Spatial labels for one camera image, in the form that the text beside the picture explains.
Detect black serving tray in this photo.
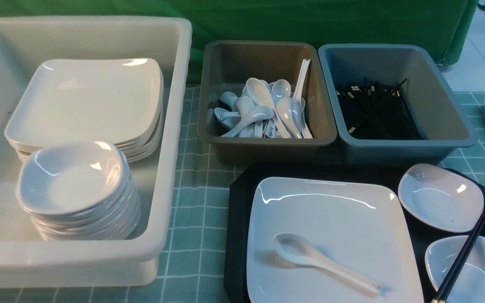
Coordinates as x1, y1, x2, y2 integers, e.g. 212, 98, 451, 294
224, 163, 485, 303

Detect black chopsticks pair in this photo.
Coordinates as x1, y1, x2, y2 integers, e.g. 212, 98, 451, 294
431, 206, 485, 303

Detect green backdrop cloth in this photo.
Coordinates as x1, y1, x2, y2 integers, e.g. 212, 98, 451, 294
0, 0, 478, 83

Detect white ceramic spoon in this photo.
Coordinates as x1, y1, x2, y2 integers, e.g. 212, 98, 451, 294
272, 233, 382, 296

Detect pile of white spoons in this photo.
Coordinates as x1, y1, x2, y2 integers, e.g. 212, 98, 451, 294
206, 58, 314, 139

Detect large white plastic tub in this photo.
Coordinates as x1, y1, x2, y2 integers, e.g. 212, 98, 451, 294
0, 16, 192, 288

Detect brown plastic bin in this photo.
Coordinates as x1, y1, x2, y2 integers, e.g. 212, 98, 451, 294
197, 40, 338, 165

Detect pile of black chopsticks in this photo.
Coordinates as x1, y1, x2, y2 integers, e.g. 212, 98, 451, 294
335, 77, 426, 140

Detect stack of white bowls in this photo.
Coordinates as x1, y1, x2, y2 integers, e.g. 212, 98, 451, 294
15, 141, 141, 241

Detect green checked tablecloth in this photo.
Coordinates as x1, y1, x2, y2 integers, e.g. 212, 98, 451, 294
0, 85, 485, 303

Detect grey-blue plastic bin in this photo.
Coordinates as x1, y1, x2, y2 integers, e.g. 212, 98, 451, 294
318, 44, 477, 165

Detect stack of white square plates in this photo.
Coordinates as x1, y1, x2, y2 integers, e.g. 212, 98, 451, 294
4, 58, 164, 163

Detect white small bowl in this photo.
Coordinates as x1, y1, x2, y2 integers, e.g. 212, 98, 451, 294
424, 235, 485, 303
397, 164, 485, 233

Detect large white square plate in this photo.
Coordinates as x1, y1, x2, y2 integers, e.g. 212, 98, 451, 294
246, 177, 424, 303

